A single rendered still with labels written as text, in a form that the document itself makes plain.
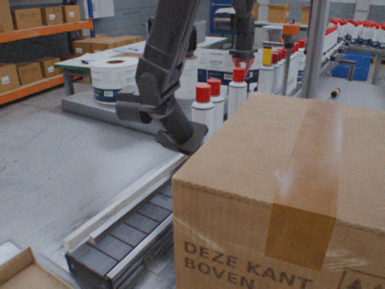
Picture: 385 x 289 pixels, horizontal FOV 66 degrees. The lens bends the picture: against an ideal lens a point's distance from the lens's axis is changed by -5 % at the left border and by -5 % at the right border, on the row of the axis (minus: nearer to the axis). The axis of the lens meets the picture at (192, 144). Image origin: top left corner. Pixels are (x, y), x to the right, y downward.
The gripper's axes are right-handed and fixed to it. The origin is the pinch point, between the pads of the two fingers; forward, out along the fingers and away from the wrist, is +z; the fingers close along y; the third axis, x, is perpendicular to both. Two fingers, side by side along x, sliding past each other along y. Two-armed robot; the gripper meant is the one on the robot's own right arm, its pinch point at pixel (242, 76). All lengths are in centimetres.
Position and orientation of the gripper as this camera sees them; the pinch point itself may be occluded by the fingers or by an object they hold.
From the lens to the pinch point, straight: 107.1
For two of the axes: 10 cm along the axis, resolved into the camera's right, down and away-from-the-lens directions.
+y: -5.1, 3.7, -7.8
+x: 8.6, 2.2, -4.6
